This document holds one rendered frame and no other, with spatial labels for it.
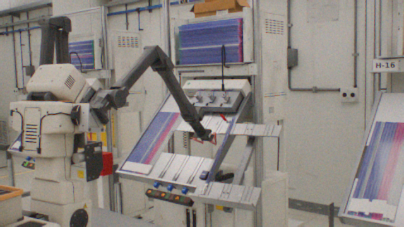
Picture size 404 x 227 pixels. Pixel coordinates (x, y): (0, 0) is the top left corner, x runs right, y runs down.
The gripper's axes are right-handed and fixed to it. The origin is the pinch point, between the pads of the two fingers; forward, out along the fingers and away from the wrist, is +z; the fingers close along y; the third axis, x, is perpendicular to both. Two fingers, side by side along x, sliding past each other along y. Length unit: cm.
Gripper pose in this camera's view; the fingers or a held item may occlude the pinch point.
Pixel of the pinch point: (209, 142)
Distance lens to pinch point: 249.1
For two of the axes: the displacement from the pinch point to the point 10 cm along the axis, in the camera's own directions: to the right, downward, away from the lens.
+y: -7.7, -0.4, 6.4
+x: -4.4, 7.5, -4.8
